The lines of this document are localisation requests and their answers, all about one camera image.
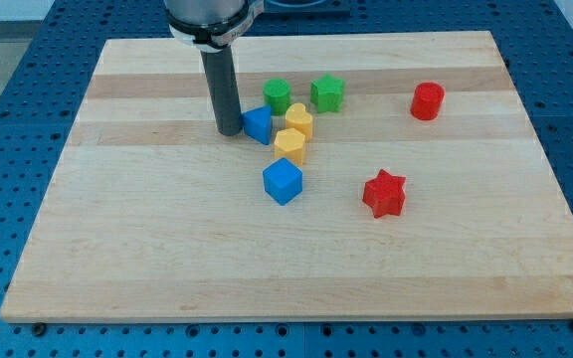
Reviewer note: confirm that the yellow heart block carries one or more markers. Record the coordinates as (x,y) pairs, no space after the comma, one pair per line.
(299,118)

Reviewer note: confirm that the blue cube block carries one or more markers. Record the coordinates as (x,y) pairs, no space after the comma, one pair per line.
(283,181)

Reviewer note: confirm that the green cylinder block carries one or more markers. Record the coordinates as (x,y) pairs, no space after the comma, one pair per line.
(276,94)

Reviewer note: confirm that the blue triangle block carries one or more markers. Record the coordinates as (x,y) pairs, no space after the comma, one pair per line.
(258,124)

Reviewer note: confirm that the green star block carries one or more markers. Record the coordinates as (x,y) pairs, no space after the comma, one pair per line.
(327,93)

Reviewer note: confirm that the red star block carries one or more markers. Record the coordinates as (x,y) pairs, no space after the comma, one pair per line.
(385,194)

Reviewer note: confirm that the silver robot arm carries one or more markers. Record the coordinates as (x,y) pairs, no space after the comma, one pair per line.
(211,25)

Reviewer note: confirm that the wooden board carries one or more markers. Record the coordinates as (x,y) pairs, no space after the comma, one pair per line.
(153,216)

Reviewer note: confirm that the red cylinder block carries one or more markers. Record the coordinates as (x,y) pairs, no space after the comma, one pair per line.
(427,100)

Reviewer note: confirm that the yellow hexagon block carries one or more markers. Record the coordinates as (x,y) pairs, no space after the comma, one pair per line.
(290,144)

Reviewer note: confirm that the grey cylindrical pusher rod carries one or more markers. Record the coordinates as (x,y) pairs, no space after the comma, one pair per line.
(223,89)

